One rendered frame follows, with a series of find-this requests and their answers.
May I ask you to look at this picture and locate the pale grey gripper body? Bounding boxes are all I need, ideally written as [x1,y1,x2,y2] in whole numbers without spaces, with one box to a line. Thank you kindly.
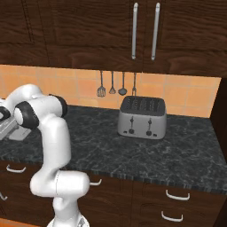
[7,127,33,142]

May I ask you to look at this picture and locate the dark wood drawer front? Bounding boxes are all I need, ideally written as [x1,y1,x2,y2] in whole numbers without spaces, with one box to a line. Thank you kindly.
[0,181,56,227]
[131,201,223,227]
[0,160,43,190]
[131,180,227,211]
[70,171,133,227]

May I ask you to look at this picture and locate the dark slotted spatula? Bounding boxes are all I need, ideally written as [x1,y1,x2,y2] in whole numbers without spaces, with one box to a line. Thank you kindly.
[96,70,106,98]

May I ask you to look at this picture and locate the small dark hanging whisk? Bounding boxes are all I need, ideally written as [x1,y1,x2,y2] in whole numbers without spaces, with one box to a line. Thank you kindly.
[108,70,117,95]

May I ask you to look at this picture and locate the dark hanging ladle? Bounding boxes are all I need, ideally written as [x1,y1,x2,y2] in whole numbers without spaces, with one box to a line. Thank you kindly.
[118,71,129,97]

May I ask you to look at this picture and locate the silver four-slot toaster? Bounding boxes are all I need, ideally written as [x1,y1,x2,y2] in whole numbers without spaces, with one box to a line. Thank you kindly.
[117,95,168,141]

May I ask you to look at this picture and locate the dark hanging fork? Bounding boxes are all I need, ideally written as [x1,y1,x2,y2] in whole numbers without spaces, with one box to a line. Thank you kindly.
[131,72,137,97]

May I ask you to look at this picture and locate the dark brown tall side panel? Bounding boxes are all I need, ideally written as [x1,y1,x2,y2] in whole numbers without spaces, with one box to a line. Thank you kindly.
[208,75,227,154]

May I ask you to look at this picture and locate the dark wood wall cupboard door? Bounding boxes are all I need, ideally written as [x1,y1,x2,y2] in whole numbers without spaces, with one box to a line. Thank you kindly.
[0,0,51,67]
[43,0,145,73]
[142,0,227,78]

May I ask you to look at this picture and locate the long silver cupboard handle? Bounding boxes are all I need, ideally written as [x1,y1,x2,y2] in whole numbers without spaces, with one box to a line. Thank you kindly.
[131,2,139,60]
[151,2,161,61]

